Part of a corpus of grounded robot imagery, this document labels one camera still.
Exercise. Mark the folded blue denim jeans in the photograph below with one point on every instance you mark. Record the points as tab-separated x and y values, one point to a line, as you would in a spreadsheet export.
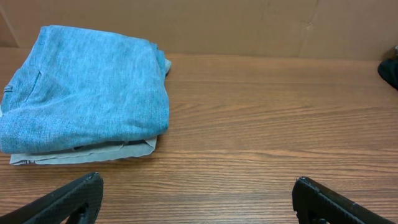
80	87

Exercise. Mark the folded light grey garment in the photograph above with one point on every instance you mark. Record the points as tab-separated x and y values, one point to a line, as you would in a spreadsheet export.
106	151

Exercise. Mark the brown cardboard box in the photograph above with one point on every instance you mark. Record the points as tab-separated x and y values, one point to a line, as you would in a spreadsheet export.
363	30

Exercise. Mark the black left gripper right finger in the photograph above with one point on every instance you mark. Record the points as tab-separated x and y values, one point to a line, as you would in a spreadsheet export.
315	203

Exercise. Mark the black garment pile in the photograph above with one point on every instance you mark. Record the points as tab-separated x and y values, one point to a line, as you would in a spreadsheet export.
387	70

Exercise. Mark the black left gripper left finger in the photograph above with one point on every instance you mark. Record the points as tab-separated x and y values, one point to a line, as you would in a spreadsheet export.
78	202

